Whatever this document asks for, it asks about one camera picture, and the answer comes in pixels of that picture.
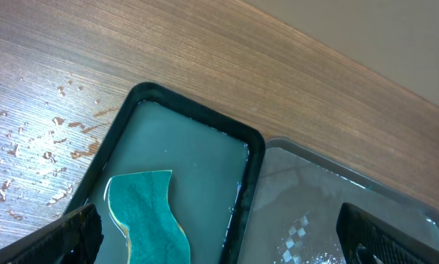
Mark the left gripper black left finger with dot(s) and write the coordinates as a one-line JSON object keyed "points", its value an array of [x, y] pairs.
{"points": [[76, 237]]}

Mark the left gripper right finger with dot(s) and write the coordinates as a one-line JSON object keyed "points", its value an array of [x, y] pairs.
{"points": [[366, 239]]}

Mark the green yellow sponge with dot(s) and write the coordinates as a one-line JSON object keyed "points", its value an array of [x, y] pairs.
{"points": [[138, 204]]}

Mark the dark grey plate tray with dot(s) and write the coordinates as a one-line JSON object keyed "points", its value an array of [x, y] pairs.
{"points": [[297, 202]]}

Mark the black water tray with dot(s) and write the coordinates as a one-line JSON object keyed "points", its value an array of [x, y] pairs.
{"points": [[215, 163]]}

